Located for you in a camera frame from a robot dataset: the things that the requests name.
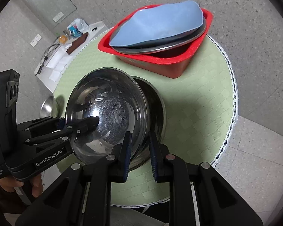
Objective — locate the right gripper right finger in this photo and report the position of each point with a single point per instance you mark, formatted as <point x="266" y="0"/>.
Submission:
<point x="198" y="193"/>

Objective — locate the round table green cloth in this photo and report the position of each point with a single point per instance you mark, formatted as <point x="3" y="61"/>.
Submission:
<point x="201" y="105"/>

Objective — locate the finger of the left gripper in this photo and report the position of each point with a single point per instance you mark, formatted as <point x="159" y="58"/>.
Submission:
<point x="80" y="127"/>
<point x="45" y="124"/>

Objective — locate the person left hand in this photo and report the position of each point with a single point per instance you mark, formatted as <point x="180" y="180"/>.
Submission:
<point x="10" y="183"/>

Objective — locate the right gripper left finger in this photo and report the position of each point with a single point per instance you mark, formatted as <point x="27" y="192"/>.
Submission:
<point x="81" y="195"/>

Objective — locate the red plastic basin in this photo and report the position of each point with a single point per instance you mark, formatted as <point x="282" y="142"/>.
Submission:
<point x="171" y="63"/>

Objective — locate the orange bottle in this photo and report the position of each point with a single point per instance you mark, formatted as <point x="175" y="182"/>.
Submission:
<point x="63" y="39"/>

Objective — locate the wall mirror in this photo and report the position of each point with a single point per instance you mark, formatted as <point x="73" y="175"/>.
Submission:
<point x="50" y="12"/>

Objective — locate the large steel bowl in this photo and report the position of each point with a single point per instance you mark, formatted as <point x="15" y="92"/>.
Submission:
<point x="161" y="44"/>

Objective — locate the blue white package bag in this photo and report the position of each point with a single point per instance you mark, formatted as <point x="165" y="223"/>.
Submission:
<point x="77" y="28"/>

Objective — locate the ribbed steel bowl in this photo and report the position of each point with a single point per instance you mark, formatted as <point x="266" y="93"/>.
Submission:
<point x="157" y="117"/>

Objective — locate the small steel bowl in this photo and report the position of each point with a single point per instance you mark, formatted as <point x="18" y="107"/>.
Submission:
<point x="49" y="108"/>

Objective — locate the medium steel bowl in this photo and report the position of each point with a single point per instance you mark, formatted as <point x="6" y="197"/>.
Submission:
<point x="118" y="102"/>

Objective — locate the double wall socket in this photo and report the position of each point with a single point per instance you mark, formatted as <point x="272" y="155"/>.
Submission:
<point x="36" y="39"/>

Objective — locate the white sink counter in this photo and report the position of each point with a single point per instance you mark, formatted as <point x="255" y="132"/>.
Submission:
<point x="57" y="63"/>

